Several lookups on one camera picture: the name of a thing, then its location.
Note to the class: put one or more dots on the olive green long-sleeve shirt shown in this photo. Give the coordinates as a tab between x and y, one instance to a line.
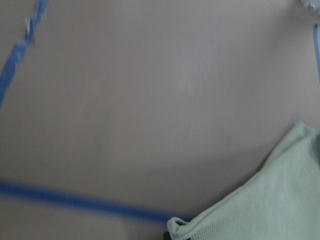
280	202

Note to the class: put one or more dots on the grey aluminium frame post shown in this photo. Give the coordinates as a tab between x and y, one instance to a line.
313	5

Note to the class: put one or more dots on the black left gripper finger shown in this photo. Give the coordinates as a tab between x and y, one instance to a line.
166	235

